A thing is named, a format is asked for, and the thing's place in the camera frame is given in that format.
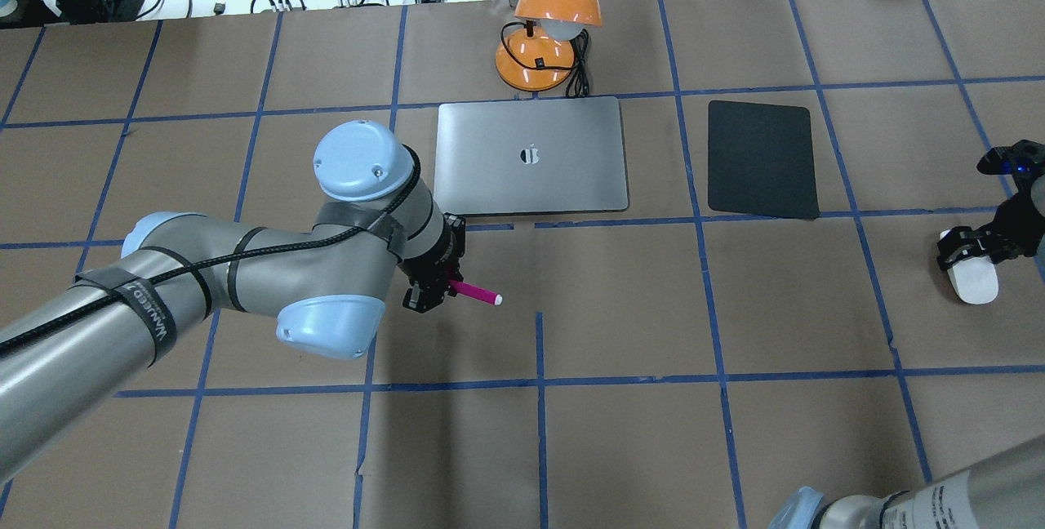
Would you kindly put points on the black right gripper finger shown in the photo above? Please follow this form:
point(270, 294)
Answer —
point(962, 243)

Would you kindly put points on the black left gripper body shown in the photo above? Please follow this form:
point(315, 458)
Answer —
point(435, 260)

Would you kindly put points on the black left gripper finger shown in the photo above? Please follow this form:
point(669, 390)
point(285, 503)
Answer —
point(421, 298)

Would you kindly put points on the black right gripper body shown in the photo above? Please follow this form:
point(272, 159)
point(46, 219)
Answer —
point(1015, 228)

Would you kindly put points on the pink marker pen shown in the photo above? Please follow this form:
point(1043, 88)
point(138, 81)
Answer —
point(477, 293)

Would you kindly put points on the white computer mouse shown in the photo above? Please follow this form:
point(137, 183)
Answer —
point(975, 281)

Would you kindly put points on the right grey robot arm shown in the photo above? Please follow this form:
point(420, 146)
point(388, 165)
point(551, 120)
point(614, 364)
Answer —
point(1002, 491)

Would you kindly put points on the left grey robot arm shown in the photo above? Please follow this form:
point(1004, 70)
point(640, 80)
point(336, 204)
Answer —
point(326, 288)

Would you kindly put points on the black mousepad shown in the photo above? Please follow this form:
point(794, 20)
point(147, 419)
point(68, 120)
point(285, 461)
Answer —
point(760, 160)

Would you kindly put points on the silver closed laptop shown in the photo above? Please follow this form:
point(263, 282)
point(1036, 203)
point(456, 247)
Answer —
point(539, 156)

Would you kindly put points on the orange desk lamp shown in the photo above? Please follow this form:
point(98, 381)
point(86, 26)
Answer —
point(538, 48)

